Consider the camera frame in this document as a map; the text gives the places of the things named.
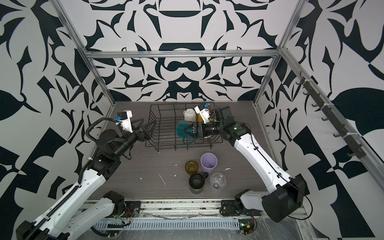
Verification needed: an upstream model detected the lilac plastic cup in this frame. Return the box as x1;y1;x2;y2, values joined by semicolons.
201;153;218;175

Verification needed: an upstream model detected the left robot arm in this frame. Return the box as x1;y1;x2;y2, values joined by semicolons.
16;117;157;240

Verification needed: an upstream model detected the black wire dish rack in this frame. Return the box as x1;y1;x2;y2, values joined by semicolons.
145;102;224;152

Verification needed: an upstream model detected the cream faceted cup teal base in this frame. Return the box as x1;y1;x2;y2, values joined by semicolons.
176;120;196;146

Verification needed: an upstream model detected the black corrugated cable conduit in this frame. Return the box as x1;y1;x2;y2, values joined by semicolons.
23;116;121;240

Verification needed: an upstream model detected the clear glass cup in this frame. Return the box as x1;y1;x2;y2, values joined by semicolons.
210;173;227;190

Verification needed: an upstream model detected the white slotted cable duct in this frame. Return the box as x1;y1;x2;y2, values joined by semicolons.
94;219;240;231

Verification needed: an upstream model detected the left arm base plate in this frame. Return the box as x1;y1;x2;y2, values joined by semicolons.
118;201;142;218

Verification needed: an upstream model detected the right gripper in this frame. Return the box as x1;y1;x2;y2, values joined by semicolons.
185;120;226;139

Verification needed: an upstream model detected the grey wall hook rail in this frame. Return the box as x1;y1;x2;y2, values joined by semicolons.
298;72;368;159

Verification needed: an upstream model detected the cream ceramic mug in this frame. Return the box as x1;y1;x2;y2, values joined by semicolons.
183;109;197;122

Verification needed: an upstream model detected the black mug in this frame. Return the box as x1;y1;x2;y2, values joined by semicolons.
189;173;209;194

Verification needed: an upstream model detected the amber glass cup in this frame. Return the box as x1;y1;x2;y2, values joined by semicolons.
185;161;199;176

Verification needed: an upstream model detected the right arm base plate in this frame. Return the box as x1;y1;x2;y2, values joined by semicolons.
220;200;261;217

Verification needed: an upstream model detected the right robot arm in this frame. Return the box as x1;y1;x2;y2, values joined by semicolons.
176;104;307;223

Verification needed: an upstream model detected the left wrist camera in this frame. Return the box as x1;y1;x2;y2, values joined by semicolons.
115;110;133;133

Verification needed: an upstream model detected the small circuit board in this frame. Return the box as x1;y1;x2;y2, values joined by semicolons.
239;219;257;236

